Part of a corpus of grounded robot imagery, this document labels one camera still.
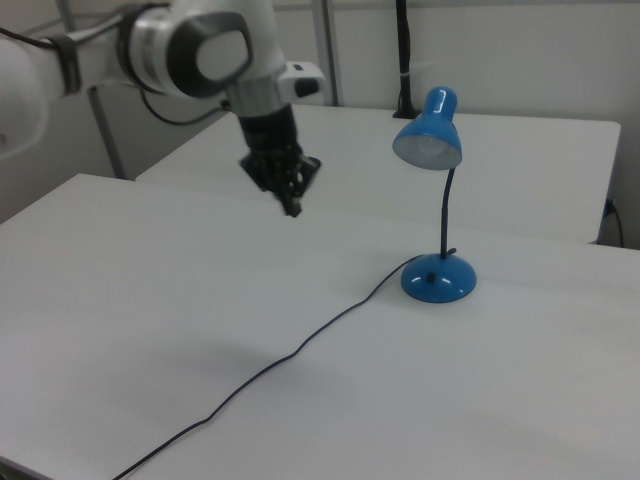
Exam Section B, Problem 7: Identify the blue gooseneck desk lamp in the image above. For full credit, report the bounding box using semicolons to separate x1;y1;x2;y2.
391;85;478;305

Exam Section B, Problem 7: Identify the black pole with base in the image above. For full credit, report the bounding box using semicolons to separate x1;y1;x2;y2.
392;0;422;120

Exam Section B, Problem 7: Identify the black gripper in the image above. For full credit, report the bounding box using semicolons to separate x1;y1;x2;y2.
237;103;324;218

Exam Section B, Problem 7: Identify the grey metal partition post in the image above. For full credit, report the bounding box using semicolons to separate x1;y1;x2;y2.
311;0;342;108

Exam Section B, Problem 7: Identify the black robot cable with connector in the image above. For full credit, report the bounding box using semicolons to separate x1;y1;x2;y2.
0;25;232;127

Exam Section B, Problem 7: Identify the dark lamp power cord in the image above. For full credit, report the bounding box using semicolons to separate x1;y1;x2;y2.
111;259;419;480

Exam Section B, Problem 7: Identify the slanted grey metal frame post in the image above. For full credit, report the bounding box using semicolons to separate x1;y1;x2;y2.
58;0;128;181

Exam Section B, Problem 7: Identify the black cable at wall socket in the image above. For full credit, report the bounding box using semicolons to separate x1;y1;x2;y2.
606;198;626;249

